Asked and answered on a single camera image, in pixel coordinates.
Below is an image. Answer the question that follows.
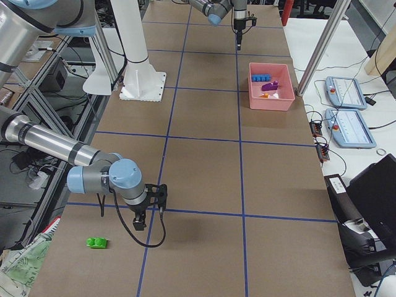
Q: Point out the purple toy block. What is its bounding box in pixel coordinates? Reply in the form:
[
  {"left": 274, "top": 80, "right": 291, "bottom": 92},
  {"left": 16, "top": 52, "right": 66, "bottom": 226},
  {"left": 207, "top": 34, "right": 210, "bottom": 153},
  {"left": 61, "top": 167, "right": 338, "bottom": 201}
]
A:
[{"left": 261, "top": 80, "right": 278, "bottom": 92}]

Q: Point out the black laptop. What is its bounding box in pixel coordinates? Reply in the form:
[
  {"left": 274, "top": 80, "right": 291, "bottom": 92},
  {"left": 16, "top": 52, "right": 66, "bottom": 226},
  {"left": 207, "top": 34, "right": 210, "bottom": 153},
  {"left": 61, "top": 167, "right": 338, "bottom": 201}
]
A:
[{"left": 347, "top": 154, "right": 395, "bottom": 248}]

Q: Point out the green patterned cloth bag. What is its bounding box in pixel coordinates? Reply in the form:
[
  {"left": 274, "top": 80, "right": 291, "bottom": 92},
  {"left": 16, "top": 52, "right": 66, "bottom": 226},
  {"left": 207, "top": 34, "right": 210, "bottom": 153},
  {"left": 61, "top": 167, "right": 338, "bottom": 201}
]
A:
[{"left": 1, "top": 233, "right": 53, "bottom": 296}]

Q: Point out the near teach pendant tablet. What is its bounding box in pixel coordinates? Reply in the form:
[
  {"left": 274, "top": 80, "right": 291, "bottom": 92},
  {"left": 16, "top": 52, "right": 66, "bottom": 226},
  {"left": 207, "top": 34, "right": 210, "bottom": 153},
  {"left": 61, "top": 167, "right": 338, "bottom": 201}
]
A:
[{"left": 324, "top": 108, "right": 377, "bottom": 149}]

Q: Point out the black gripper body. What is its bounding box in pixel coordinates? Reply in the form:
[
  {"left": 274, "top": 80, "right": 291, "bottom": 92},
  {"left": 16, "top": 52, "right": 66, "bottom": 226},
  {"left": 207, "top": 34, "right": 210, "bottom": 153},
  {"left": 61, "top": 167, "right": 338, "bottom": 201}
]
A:
[
  {"left": 128, "top": 184, "right": 168, "bottom": 223},
  {"left": 233, "top": 18, "right": 257, "bottom": 43}
]

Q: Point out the teach pendant tablet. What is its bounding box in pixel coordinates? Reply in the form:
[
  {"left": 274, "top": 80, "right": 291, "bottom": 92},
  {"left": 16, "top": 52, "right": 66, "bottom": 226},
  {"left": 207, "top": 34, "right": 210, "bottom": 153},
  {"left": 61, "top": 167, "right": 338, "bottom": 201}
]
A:
[
  {"left": 324, "top": 108, "right": 377, "bottom": 149},
  {"left": 325, "top": 76, "right": 367, "bottom": 110}
]

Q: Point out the pink plastic box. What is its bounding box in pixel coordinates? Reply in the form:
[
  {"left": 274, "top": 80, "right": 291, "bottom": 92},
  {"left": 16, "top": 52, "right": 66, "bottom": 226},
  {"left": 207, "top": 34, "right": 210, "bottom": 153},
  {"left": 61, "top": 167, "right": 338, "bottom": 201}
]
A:
[{"left": 248, "top": 62, "right": 295, "bottom": 111}]

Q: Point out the long blue toy block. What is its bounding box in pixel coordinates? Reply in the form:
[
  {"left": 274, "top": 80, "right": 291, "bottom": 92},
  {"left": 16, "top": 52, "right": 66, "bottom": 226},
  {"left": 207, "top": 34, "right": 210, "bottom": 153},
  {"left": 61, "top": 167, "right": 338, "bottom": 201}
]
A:
[{"left": 251, "top": 74, "right": 272, "bottom": 82}]

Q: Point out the green toy block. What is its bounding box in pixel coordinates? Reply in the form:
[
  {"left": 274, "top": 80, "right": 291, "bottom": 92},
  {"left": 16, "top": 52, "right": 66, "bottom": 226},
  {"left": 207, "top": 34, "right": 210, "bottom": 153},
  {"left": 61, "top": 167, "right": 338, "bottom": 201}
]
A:
[{"left": 86, "top": 237, "right": 108, "bottom": 249}]

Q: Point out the black printer device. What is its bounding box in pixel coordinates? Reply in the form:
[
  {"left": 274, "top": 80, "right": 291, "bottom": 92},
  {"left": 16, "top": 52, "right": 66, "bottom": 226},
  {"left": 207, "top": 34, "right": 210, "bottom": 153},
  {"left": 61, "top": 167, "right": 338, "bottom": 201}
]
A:
[{"left": 324, "top": 174, "right": 395, "bottom": 286}]

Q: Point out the white camera stand base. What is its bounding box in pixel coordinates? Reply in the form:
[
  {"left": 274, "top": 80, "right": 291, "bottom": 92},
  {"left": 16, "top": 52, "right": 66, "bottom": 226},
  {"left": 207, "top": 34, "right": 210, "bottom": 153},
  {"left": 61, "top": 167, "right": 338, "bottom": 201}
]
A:
[{"left": 111, "top": 0, "right": 166, "bottom": 102}]

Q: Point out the red cylinder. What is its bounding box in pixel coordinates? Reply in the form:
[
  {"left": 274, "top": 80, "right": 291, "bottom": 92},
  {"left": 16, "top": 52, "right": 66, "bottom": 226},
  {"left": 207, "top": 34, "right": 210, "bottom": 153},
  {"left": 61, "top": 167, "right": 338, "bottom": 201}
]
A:
[{"left": 281, "top": 0, "right": 294, "bottom": 26}]

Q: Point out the far teach pendant tablet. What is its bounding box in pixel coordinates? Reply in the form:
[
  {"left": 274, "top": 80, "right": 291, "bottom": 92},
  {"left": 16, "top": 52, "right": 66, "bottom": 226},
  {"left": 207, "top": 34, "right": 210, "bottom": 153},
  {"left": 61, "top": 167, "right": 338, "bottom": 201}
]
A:
[{"left": 325, "top": 76, "right": 367, "bottom": 110}]

